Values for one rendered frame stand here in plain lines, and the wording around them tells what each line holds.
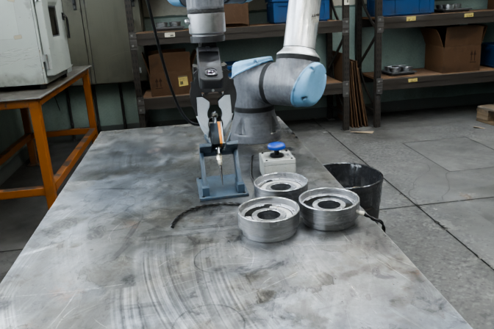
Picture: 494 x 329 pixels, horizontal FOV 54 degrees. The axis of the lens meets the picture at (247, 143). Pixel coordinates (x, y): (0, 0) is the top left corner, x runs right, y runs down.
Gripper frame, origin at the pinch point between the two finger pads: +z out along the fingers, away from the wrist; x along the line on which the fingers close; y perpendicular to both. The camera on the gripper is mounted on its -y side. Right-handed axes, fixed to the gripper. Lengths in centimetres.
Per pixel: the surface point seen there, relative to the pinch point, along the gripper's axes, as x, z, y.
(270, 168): -11.1, 9.0, -1.6
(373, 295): -15, 12, -47
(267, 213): -6.2, 9.5, -23.1
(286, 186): -12.2, 9.5, -11.6
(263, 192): -6.8, 8.4, -16.3
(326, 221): -15.0, 9.7, -28.7
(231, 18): -45, -15, 325
